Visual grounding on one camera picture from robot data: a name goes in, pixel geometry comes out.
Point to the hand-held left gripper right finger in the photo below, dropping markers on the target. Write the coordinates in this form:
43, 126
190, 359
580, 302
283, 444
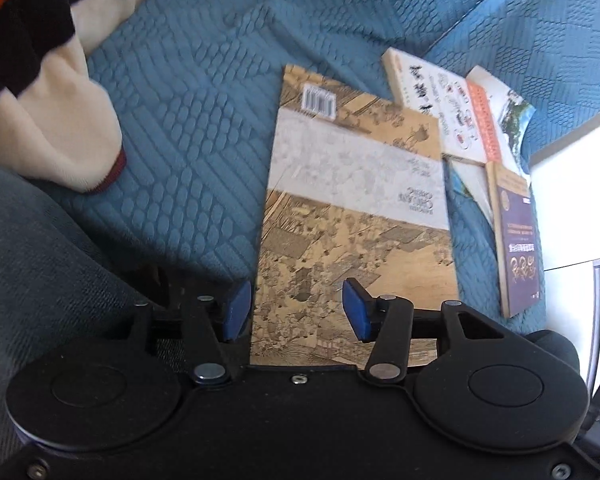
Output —
357, 312

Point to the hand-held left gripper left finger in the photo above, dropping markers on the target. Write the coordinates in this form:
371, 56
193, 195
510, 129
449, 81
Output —
237, 310

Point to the large tan painting-cover book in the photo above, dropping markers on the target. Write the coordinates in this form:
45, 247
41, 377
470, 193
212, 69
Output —
330, 260

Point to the white book black calligraphy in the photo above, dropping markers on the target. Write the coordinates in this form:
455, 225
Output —
430, 95

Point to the purple and gold book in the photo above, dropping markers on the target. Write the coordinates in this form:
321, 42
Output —
517, 230

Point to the blue quilted sofa cover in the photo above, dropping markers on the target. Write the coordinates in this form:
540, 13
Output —
190, 110

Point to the thin black metal rod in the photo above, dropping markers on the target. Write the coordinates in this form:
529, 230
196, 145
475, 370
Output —
596, 310

